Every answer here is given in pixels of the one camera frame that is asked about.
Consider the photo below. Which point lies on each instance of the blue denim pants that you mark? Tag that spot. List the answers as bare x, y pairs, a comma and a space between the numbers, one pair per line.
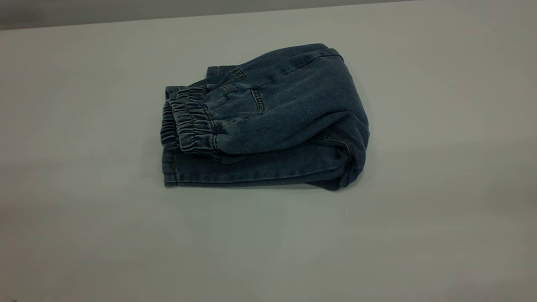
272, 126

